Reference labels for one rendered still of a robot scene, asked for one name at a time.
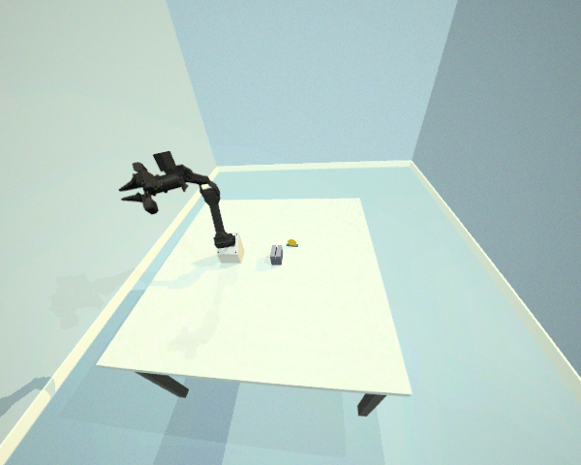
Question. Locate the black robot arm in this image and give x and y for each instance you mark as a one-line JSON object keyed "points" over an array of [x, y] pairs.
{"points": [[175, 177]]}

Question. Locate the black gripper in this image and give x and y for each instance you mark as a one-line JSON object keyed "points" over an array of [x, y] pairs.
{"points": [[146, 198]]}

